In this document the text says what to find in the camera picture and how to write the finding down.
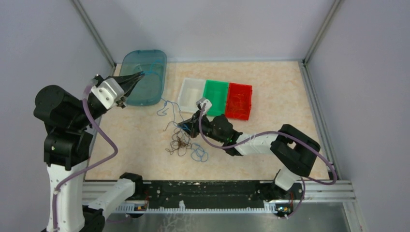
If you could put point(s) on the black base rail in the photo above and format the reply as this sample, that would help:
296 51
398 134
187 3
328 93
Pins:
209 194

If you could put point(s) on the teal transparent plastic tray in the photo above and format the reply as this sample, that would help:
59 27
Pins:
149 89

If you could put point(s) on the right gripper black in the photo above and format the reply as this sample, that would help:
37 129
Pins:
193 124

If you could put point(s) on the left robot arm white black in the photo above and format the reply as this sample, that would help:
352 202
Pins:
67 148

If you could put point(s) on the green plastic bin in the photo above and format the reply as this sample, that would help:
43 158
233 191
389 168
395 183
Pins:
216 92

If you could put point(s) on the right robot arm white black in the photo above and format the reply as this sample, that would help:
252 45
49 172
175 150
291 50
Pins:
296 151

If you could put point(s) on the white cable duct strip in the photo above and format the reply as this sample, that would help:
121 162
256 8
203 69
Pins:
267 208

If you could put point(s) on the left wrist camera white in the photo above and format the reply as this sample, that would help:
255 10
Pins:
109 92

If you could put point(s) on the red plastic bin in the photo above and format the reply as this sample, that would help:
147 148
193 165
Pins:
239 101

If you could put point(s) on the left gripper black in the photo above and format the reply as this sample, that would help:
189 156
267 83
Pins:
123 79

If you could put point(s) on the white plastic bin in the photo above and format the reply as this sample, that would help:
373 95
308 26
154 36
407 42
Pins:
191 91

